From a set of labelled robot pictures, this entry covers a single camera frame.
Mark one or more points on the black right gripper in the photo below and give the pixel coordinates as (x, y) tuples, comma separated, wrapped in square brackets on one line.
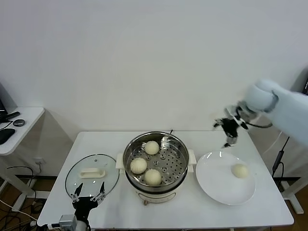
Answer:
[(231, 127)]

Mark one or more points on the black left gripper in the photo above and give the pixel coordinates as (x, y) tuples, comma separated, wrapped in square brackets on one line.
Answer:
[(83, 204)]

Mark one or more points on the white steamed baozi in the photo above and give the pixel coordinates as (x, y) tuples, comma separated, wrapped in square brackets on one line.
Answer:
[(153, 178), (152, 147), (138, 166), (239, 171)]

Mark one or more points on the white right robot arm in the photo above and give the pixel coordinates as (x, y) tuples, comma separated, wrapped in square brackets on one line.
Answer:
[(288, 108)]

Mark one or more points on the perforated steel steamer basket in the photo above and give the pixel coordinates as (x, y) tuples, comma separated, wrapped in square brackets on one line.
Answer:
[(178, 173)]

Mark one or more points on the white round plate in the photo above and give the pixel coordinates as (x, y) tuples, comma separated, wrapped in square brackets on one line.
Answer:
[(216, 192)]

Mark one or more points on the white power strip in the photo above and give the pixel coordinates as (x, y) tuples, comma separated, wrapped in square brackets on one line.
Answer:
[(33, 223)]

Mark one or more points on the cream electric cooker base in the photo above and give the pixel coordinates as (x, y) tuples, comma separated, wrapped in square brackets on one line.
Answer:
[(154, 196)]

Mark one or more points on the white table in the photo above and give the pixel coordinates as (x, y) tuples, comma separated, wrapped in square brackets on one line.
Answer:
[(192, 216)]

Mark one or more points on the white side desk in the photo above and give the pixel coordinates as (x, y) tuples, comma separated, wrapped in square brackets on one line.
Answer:
[(292, 192), (29, 120)]

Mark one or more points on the open dark laptop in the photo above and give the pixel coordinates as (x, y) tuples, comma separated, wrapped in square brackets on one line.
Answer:
[(306, 86)]

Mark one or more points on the dark grey monitor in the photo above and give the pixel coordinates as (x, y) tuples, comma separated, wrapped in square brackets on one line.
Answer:
[(3, 108)]

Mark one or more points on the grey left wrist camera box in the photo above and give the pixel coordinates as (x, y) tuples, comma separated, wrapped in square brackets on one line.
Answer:
[(68, 221)]

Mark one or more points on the white wall socket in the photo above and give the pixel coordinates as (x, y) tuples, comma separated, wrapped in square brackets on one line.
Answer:
[(39, 159)]

